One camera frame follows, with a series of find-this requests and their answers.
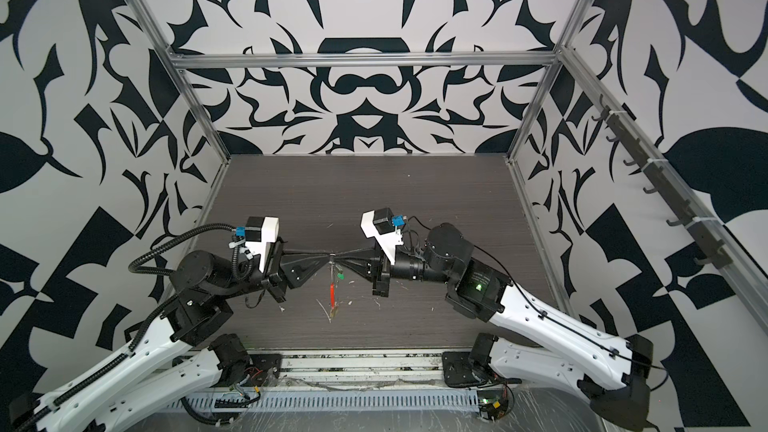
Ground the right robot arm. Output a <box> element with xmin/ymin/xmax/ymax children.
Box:
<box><xmin>331</xmin><ymin>223</ymin><xmax>653</xmax><ymax>431</ymax></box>

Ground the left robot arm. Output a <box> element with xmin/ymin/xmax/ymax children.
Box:
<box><xmin>9</xmin><ymin>242</ymin><xmax>332</xmax><ymax>431</ymax></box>

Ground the small circuit board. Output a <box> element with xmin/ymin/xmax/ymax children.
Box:
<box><xmin>478</xmin><ymin>387</ymin><xmax>515</xmax><ymax>422</ymax></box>

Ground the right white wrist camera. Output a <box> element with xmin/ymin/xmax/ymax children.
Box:
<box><xmin>360</xmin><ymin>208</ymin><xmax>406</xmax><ymax>264</ymax></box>

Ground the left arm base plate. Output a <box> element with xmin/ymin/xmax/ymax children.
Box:
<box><xmin>241</xmin><ymin>352</ymin><xmax>283</xmax><ymax>388</ymax></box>

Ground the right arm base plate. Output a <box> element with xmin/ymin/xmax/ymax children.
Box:
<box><xmin>441</xmin><ymin>351</ymin><xmax>522</xmax><ymax>388</ymax></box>

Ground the white slotted cable duct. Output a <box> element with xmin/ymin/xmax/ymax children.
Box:
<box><xmin>188</xmin><ymin>389</ymin><xmax>483</xmax><ymax>413</ymax></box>

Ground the black wall hook rail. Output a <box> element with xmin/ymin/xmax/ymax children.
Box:
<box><xmin>594</xmin><ymin>99</ymin><xmax>733</xmax><ymax>270</ymax></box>

